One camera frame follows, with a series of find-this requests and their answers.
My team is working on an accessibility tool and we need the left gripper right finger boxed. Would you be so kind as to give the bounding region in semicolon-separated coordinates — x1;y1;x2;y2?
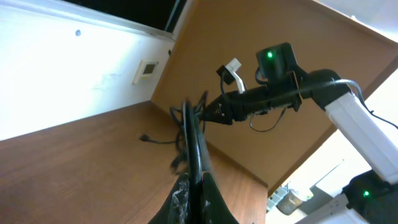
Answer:
202;172;239;224

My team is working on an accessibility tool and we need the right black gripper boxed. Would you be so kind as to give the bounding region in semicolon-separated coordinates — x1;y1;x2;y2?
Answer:
198;84;302;125

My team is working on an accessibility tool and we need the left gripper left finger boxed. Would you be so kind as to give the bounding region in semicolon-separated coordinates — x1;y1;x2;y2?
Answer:
149;173;190;224

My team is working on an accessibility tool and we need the thick black USB cable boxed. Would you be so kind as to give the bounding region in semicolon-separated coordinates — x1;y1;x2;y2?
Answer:
169;90;215;187

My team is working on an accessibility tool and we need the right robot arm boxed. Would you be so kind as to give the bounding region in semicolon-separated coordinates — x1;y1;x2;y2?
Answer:
200;42;397;223

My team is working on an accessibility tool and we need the grey container on floor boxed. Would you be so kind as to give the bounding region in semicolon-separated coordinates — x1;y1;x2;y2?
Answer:
266;184;313;215

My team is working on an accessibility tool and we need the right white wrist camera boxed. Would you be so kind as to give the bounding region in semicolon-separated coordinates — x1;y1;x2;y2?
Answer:
216;58;246;94

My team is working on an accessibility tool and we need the white wall thermostat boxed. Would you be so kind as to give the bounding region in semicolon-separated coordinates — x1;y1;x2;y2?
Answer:
132;60;159;85

